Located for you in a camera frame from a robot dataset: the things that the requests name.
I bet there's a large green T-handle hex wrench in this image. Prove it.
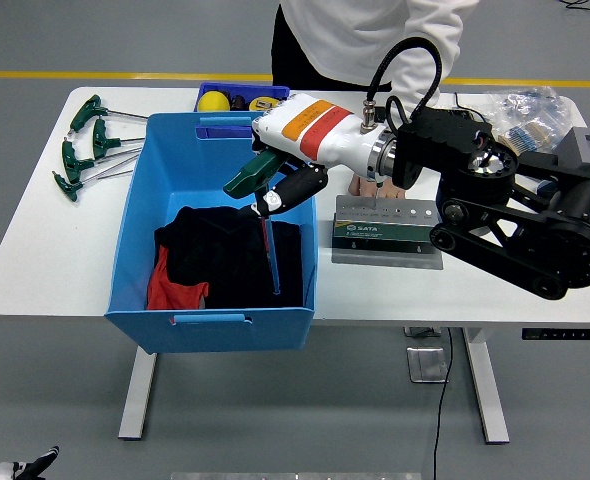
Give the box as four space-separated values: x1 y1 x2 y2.
222 149 290 296

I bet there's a large blue plastic bin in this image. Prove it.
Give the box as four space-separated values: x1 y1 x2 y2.
103 111 319 355

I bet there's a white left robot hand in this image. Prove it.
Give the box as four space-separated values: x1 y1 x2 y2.
0 445 60 480

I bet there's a grey box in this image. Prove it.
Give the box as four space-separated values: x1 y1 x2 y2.
554 125 590 169

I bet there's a small dark blue tray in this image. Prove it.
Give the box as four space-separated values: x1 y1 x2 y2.
193 82 292 114

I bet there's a black floor cable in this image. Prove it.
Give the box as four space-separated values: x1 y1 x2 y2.
559 0 590 21
431 327 454 480

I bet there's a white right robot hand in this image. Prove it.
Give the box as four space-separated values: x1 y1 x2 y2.
248 92 387 218

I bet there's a taped component strip bundle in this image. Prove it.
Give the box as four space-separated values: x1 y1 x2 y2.
497 124 556 154

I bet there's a black adapter cord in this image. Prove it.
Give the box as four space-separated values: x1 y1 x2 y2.
453 91 490 124

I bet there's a person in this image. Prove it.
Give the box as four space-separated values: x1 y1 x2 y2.
271 0 481 200

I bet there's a black table control panel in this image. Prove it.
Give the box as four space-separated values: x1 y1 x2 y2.
520 327 590 341

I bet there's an orange cloth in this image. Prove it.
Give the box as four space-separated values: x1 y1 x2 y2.
146 244 210 311

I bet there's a yellow ball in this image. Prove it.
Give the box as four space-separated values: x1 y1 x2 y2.
196 90 231 113

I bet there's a person's left hand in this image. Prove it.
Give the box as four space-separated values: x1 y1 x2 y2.
348 174 406 200

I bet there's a black cloth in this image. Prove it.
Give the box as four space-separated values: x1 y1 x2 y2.
153 205 304 310

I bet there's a white table leg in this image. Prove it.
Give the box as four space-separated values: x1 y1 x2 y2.
118 347 158 441
462 327 511 445

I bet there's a yellow tape measure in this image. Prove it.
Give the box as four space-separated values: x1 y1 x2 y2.
247 95 283 113

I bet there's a clear plastic bag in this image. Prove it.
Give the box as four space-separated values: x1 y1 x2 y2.
485 85 574 154

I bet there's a grey metal wrench stand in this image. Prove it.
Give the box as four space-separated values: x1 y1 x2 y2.
330 194 444 271

